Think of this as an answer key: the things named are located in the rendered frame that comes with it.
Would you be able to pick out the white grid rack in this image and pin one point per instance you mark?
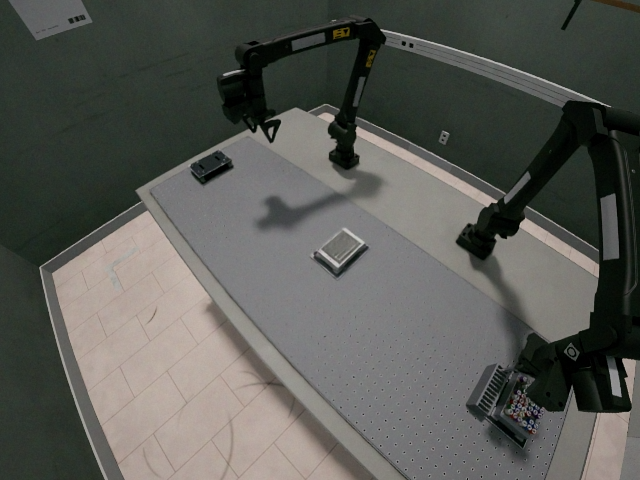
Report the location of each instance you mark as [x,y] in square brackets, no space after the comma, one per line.
[337,254]

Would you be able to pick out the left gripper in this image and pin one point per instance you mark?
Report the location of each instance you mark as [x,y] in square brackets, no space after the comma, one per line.
[534,342]

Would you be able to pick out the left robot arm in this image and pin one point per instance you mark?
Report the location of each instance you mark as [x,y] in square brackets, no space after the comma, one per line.
[614,331]

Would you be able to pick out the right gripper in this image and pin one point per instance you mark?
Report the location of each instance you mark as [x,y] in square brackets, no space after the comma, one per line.
[260,120]

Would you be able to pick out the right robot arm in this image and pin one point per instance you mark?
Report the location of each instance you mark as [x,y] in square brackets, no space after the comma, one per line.
[232,85]

